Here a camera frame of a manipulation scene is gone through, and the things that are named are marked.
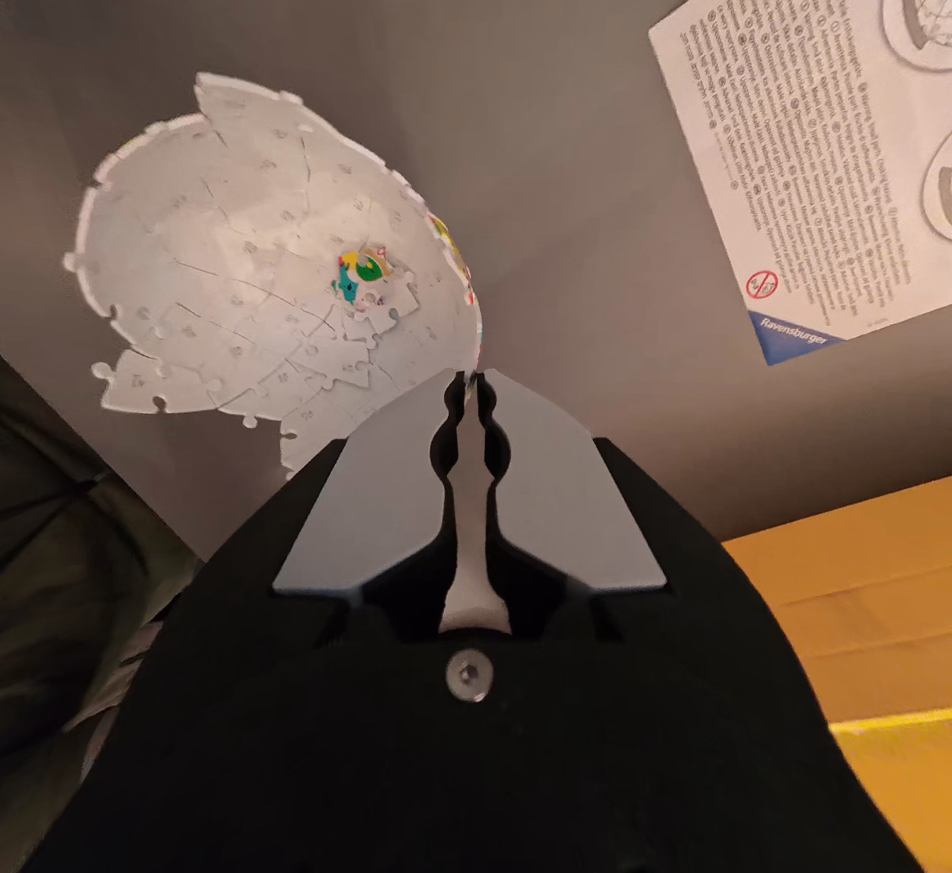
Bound olive trousers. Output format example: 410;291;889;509
0;356;203;873

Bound white instruction leaflet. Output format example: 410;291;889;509
649;0;952;367

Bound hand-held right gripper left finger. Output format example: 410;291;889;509
272;368;460;600

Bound colourful loose puzzle piece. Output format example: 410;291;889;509
335;244;391;305

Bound white half puzzle ball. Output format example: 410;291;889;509
63;72;514;632

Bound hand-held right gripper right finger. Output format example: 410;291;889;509
475;369;668;595

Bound yellow plastic bin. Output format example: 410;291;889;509
720;475;952;873

